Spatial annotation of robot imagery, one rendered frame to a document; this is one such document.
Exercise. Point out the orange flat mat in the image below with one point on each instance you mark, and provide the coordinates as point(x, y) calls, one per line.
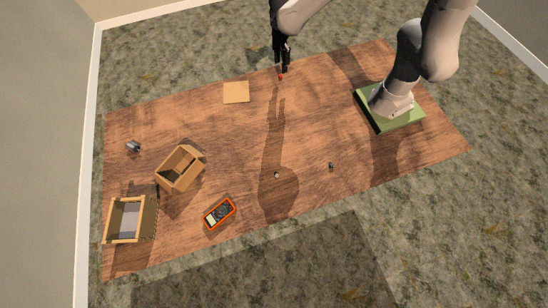
point(236, 92)

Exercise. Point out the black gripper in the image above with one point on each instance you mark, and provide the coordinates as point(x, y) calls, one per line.
point(280, 44)

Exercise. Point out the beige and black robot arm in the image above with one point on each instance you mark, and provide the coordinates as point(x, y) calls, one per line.
point(432, 53)

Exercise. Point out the orange digital multimeter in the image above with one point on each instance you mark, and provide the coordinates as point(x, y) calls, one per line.
point(219, 214)

